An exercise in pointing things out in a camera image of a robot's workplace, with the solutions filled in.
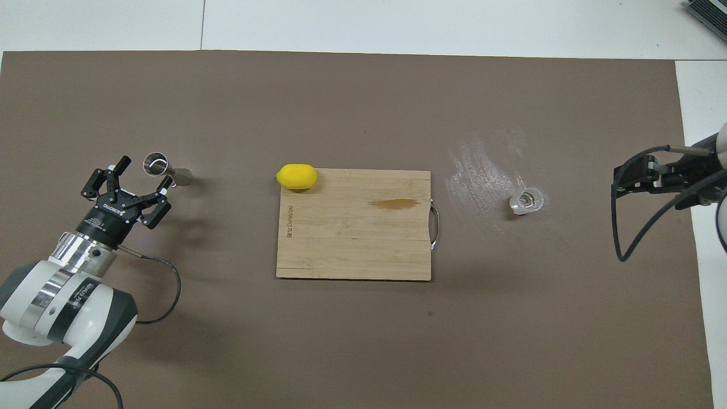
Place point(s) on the grey ribbed device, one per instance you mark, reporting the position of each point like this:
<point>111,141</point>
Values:
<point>713,11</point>

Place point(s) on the wooden cutting board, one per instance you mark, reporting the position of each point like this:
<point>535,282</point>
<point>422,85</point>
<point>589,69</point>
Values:
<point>352,238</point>

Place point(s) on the metal double jigger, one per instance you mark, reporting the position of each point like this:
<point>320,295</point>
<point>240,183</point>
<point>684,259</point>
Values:
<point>183,177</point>

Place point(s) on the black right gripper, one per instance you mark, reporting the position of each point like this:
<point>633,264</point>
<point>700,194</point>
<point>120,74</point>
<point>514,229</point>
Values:
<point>693,177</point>

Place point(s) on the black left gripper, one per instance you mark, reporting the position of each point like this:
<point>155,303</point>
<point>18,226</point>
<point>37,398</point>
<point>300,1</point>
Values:
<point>111,216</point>

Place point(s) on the brown table mat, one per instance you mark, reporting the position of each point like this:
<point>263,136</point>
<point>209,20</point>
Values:
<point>363,113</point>

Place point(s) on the yellow lemon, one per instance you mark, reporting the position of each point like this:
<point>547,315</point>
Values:
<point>296,176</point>

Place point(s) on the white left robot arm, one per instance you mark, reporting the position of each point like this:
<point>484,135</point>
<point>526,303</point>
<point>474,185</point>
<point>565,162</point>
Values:
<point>85,307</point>

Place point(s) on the small clear glass cup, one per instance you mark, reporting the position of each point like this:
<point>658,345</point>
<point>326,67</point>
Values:
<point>527,200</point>

